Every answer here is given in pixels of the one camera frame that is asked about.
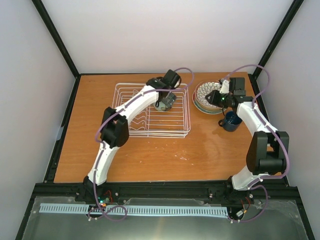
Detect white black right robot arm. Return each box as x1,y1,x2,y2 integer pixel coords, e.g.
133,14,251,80
205,77,290,191

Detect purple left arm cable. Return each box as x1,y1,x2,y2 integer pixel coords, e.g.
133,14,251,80
87,66,195,222

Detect light blue cable duct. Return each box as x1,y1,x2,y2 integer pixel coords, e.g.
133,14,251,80
38,203,228,218

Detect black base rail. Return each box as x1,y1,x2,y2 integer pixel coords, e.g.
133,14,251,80
32,180,300,204

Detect green floral ceramic bowl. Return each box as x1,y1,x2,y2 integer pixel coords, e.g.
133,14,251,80
153,99,174,112

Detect black enclosure frame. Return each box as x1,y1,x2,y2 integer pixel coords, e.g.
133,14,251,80
15,0,315,240

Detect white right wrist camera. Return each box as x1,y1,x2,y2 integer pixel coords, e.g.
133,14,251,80
219,79,230,94

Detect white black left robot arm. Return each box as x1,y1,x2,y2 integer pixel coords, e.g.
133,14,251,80
83,69,181,202

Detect floral patterned plate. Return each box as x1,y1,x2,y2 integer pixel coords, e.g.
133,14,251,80
195,81,221,110

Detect white wire dish rack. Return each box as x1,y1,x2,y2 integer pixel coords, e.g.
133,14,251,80
112,83,191,138

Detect dark blue ceramic mug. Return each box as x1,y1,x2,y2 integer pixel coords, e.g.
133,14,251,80
218,111,243,132

